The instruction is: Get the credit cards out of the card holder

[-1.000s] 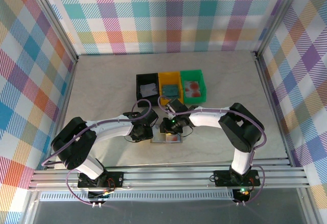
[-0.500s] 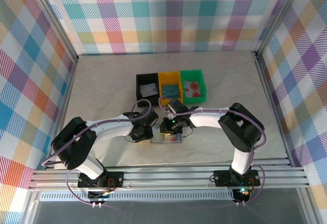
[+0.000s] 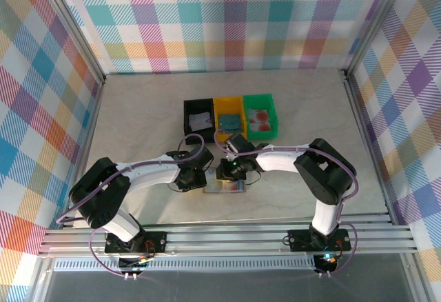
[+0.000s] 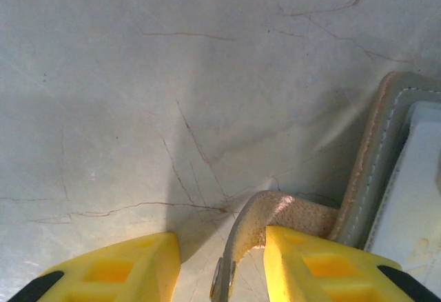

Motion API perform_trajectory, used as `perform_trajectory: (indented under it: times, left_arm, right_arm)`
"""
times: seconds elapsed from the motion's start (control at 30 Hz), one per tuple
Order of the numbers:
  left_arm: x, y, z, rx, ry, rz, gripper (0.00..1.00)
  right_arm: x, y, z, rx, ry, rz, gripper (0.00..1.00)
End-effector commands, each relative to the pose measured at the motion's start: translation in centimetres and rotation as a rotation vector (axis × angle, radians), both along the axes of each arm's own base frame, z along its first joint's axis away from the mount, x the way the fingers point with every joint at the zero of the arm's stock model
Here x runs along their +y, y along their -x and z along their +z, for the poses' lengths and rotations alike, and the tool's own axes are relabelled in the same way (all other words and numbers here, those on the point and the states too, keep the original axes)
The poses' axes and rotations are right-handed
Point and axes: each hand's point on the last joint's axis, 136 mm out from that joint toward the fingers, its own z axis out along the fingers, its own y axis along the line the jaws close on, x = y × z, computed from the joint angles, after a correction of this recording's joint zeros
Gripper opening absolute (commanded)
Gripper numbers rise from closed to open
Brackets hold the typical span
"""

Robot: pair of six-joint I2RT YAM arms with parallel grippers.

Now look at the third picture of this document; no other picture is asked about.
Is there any grey card holder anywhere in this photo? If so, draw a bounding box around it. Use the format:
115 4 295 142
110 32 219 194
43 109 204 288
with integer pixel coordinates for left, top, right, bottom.
202 167 247 194

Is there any red circle card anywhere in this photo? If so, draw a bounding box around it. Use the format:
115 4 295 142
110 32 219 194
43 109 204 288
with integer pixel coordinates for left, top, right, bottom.
222 180 245 192
248 108 271 121
248 119 272 132

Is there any teal card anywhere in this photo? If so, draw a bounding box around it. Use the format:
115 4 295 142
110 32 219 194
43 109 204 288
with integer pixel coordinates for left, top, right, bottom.
218 114 242 132

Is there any silver VIP card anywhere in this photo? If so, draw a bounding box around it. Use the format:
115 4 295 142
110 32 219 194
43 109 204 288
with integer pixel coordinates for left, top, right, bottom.
188 111 212 131

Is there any yellow plastic bin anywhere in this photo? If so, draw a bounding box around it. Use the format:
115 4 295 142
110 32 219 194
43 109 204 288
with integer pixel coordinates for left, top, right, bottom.
213 95 249 141

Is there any green plastic bin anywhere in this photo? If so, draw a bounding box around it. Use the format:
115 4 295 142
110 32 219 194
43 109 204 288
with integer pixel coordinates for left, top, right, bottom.
243 93 279 141

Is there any black plastic bin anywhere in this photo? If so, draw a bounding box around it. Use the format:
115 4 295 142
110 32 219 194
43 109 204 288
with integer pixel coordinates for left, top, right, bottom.
183 97 218 143

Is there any small black circuit board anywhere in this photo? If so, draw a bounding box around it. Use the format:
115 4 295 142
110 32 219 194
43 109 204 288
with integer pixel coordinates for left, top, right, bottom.
119 253 152 272
315 252 340 272

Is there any purple cable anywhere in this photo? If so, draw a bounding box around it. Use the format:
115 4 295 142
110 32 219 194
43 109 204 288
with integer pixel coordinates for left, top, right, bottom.
214 128 359 278
57 132 207 278

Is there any long aluminium frame rail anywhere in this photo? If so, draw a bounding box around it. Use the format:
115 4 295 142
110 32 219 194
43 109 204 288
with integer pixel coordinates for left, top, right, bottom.
38 224 420 258

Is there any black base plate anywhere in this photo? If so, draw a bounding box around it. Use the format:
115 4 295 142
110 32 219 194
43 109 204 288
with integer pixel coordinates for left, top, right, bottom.
104 231 169 255
287 228 352 252

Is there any slotted white cable duct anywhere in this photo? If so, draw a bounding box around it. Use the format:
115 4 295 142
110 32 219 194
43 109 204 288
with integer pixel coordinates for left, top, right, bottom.
53 259 316 272

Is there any aluminium side rail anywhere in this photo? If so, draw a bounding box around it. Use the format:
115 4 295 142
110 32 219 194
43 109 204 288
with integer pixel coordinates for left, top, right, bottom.
340 69 400 227
61 74 107 229

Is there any aluminium corner post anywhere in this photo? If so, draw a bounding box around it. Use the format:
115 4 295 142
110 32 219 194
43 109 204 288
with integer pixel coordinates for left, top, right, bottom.
342 0 413 79
34 0 106 85

